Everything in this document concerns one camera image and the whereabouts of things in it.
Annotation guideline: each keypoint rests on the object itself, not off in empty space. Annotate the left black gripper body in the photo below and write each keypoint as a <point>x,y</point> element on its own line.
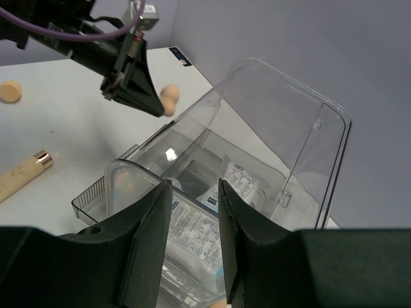
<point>100,44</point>

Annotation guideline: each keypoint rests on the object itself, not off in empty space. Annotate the left blue table label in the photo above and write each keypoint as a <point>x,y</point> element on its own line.
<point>180,56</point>

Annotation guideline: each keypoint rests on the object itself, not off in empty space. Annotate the white sachet packet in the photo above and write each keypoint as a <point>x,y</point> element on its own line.
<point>193,259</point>
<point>246,184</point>

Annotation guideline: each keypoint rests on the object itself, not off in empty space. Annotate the beige sponge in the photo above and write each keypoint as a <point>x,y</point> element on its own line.
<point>169,97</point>
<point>220,304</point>
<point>124,190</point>
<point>10,91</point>

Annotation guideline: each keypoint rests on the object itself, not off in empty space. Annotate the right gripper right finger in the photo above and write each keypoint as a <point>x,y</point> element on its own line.
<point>266,265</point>

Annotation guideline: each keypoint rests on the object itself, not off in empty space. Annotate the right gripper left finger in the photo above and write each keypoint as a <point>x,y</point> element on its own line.
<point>114,263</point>

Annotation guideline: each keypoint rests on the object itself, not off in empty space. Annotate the clear plastic organizer box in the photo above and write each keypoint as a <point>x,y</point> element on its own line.
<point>276,142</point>

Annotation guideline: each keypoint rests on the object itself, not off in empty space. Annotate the wide gold cream tube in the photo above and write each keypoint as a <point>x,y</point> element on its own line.
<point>20,175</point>

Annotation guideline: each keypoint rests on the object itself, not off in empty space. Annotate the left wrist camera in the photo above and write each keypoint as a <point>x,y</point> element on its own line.
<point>147,20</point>

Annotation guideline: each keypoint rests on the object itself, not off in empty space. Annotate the beige sponge inside box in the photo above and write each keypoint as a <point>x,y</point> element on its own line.
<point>124,190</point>

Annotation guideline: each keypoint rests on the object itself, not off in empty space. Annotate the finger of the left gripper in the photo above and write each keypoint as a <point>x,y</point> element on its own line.
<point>136,88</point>

